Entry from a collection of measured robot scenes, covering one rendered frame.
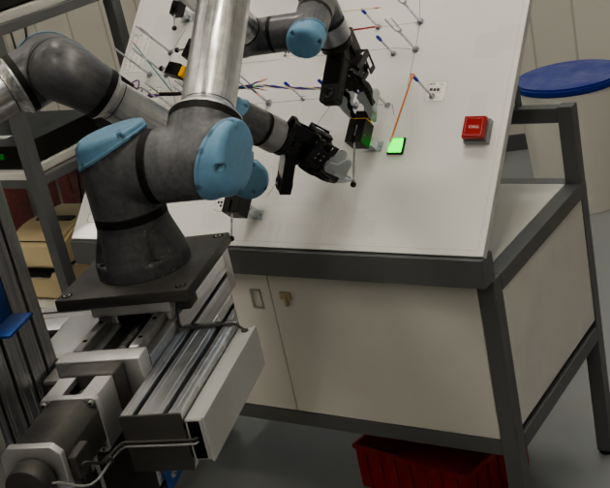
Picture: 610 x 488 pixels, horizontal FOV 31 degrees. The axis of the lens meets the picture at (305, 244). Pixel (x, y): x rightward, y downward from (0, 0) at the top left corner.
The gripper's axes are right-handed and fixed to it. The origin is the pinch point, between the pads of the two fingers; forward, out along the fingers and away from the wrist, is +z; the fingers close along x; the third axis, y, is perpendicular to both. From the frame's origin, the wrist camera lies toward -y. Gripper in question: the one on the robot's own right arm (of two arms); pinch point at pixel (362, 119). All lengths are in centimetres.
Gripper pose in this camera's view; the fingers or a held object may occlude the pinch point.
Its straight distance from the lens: 245.9
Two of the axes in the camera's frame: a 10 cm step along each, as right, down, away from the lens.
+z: 3.7, 7.0, 6.1
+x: -8.3, -0.5, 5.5
